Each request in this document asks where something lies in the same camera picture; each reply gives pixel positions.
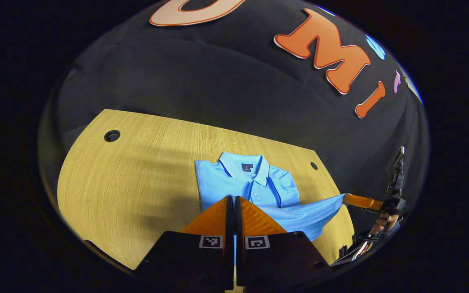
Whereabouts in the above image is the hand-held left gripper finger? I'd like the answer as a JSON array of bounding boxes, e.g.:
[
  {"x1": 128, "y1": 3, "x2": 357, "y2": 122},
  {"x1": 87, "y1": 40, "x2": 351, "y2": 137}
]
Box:
[
  {"x1": 235, "y1": 195, "x2": 331, "y2": 287},
  {"x1": 135, "y1": 195, "x2": 235, "y2": 290}
]

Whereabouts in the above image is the light blue T-shirt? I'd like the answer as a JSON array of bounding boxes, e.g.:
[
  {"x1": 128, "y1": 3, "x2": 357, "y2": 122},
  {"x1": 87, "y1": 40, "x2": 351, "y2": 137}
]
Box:
[{"x1": 195, "y1": 152, "x2": 347, "y2": 267}]

